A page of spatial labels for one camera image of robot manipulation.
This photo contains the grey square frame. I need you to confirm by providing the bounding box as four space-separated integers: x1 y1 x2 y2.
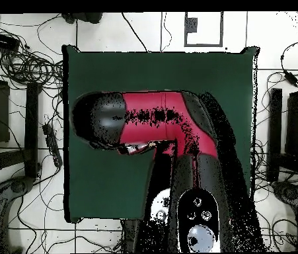
184 11 224 48

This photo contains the tangle of black cables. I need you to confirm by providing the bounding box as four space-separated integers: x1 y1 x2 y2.
0 43 65 91
251 138 297 252

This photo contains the black adapter box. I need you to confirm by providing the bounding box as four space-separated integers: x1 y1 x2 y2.
0 30 20 53

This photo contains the black rolling chair base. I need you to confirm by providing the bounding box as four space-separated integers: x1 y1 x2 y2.
61 11 104 25

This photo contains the black metal frame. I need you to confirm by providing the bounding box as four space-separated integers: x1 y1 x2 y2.
0 60 43 186

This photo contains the black metal bar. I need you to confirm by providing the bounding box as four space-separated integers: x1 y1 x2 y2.
266 88 283 183

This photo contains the long black power strip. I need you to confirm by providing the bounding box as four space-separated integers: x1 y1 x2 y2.
42 123 64 169

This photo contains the dark chair base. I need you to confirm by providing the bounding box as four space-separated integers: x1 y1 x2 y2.
271 179 298 222

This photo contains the grey chair base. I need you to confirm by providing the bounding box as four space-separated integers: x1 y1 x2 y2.
0 176 37 254

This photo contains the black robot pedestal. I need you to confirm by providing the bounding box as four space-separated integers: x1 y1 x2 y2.
120 219 145 254

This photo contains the dark green table cloth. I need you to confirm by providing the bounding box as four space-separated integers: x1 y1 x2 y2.
61 44 261 224

